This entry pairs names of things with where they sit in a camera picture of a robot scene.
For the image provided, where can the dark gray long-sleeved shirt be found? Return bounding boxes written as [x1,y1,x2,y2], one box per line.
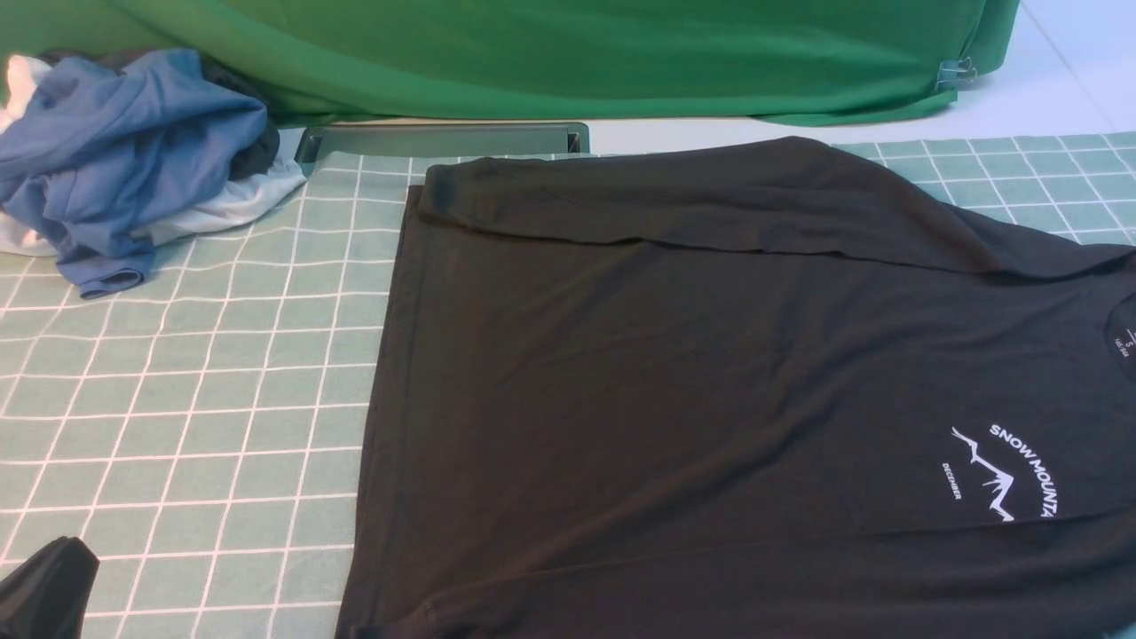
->
[335,138,1135,638]

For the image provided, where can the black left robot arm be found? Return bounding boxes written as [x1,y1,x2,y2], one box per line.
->
[1,536,100,638]

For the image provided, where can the blue crumpled shirt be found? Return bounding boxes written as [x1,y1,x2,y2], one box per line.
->
[1,49,279,299]

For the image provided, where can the gray metal table slot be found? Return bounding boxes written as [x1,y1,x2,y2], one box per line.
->
[295,122,591,163]

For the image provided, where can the green backdrop cloth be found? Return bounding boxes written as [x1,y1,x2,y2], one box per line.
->
[1,1,1019,127]

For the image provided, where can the green grid tablecloth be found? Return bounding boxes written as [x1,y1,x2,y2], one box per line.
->
[3,134,1133,638]

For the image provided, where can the metal binder clip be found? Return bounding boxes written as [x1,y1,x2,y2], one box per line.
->
[935,57,979,91]

